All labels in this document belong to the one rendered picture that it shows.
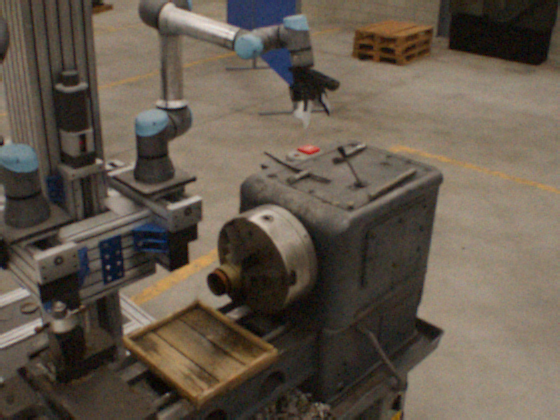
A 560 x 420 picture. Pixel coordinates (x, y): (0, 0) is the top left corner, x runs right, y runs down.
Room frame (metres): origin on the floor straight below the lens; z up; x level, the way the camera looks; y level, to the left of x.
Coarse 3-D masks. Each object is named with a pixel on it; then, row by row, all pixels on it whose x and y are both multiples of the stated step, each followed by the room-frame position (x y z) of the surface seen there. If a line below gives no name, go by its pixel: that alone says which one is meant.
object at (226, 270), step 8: (224, 264) 1.53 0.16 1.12; (232, 264) 1.52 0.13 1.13; (216, 272) 1.49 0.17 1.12; (224, 272) 1.50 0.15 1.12; (232, 272) 1.50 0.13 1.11; (240, 272) 1.52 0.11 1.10; (208, 280) 1.50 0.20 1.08; (216, 280) 1.52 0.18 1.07; (224, 280) 1.47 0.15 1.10; (232, 280) 1.48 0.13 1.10; (240, 280) 1.50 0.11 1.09; (216, 288) 1.50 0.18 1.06; (224, 288) 1.46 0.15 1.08; (232, 288) 1.48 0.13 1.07; (240, 288) 1.50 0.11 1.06
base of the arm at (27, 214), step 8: (40, 192) 1.71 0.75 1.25; (8, 200) 1.66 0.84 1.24; (16, 200) 1.65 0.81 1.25; (24, 200) 1.66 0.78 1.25; (32, 200) 1.67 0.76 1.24; (40, 200) 1.69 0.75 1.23; (8, 208) 1.65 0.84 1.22; (16, 208) 1.65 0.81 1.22; (24, 208) 1.65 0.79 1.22; (32, 208) 1.66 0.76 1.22; (40, 208) 1.68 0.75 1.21; (48, 208) 1.72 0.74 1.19; (8, 216) 1.65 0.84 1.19; (16, 216) 1.65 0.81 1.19; (24, 216) 1.64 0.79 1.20; (32, 216) 1.65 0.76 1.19; (40, 216) 1.67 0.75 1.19; (48, 216) 1.70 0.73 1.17; (8, 224) 1.64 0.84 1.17; (16, 224) 1.63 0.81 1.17; (24, 224) 1.64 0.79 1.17; (32, 224) 1.65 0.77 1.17
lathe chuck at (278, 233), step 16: (256, 208) 1.69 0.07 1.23; (224, 224) 1.67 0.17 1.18; (240, 224) 1.62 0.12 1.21; (256, 224) 1.57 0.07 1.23; (272, 224) 1.58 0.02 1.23; (288, 224) 1.60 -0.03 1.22; (256, 240) 1.57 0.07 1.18; (272, 240) 1.53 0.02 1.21; (288, 240) 1.55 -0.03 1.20; (256, 256) 1.57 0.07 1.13; (272, 256) 1.53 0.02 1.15; (288, 256) 1.51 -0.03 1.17; (304, 256) 1.55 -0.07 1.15; (288, 272) 1.49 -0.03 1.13; (304, 272) 1.53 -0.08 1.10; (256, 288) 1.57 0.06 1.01; (288, 288) 1.48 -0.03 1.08; (304, 288) 1.54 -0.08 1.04; (256, 304) 1.57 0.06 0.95; (272, 304) 1.52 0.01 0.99; (288, 304) 1.51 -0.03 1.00
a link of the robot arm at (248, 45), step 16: (144, 0) 2.06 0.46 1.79; (160, 0) 2.04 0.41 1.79; (144, 16) 2.03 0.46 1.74; (160, 16) 1.99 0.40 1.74; (176, 16) 1.99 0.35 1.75; (192, 16) 1.98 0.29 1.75; (176, 32) 2.01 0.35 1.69; (192, 32) 1.96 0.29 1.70; (208, 32) 1.94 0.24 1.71; (224, 32) 1.92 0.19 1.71; (240, 32) 1.91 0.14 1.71; (256, 32) 1.93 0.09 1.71; (224, 48) 1.93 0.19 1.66; (240, 48) 1.87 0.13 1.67; (256, 48) 1.86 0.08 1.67
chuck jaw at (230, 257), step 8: (232, 224) 1.65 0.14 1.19; (224, 232) 1.61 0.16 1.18; (232, 232) 1.61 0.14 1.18; (224, 240) 1.61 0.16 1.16; (232, 240) 1.59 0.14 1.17; (240, 240) 1.61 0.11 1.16; (224, 248) 1.58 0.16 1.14; (232, 248) 1.57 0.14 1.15; (240, 248) 1.59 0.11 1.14; (224, 256) 1.56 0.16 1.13; (232, 256) 1.56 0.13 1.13; (240, 256) 1.57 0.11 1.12; (248, 256) 1.59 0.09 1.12
